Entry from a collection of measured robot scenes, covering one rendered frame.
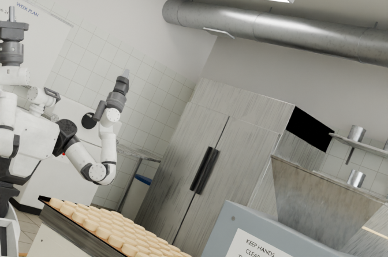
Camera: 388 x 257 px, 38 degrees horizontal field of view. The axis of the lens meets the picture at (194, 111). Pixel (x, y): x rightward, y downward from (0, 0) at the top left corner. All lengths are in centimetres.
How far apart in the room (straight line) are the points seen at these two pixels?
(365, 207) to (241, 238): 28
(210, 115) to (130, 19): 169
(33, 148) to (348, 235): 149
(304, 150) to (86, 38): 280
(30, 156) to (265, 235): 140
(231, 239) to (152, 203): 505
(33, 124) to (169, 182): 394
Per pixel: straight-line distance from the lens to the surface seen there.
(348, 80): 640
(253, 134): 562
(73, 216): 181
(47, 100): 246
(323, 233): 133
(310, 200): 133
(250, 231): 126
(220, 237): 129
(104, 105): 258
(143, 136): 744
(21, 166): 243
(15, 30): 218
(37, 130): 240
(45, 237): 189
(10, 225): 249
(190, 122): 625
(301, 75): 675
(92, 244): 177
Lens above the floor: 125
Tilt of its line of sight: 4 degrees up
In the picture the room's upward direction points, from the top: 24 degrees clockwise
